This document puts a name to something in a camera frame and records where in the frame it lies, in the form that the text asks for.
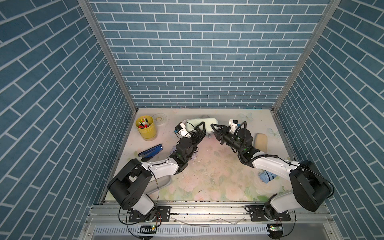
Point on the beige umbrella case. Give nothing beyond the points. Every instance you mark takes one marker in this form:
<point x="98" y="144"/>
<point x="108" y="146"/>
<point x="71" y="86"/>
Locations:
<point x="261" y="142"/>

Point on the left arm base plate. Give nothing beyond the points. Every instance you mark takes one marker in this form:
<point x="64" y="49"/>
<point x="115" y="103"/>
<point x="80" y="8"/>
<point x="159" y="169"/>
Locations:
<point x="158" y="214"/>

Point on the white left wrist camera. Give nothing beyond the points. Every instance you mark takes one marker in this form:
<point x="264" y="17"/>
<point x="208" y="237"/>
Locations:
<point x="181" y="130"/>

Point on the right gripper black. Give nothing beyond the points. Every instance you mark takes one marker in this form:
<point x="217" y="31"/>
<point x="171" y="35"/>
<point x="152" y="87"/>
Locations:
<point x="222" y="134"/>

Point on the clear tape roll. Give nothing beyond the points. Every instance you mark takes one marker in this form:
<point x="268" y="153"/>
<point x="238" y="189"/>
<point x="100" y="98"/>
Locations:
<point x="160" y="119"/>

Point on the yellow cup with markers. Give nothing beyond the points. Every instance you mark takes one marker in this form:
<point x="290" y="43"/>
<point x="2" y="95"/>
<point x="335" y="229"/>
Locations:
<point x="146" y="127"/>

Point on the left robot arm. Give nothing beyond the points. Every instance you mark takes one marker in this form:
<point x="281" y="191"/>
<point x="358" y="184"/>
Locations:
<point x="129" y="185"/>

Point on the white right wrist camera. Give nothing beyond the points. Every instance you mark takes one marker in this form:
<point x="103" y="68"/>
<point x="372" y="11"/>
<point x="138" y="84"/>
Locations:
<point x="233" y="124"/>

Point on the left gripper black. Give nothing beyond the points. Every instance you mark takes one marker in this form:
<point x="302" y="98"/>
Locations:
<point x="199" y="135"/>

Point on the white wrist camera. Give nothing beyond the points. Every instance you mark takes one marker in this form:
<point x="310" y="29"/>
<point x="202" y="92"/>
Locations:
<point x="233" y="124"/>
<point x="181" y="130"/>

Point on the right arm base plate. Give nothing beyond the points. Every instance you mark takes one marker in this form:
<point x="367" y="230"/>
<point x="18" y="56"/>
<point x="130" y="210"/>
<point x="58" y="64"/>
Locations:
<point x="262" y="213"/>

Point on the mint green umbrella case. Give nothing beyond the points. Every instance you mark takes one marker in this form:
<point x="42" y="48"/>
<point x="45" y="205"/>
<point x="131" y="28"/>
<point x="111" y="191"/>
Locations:
<point x="201" y="123"/>

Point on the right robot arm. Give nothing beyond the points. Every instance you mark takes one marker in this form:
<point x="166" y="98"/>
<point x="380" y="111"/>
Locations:
<point x="309" y="188"/>

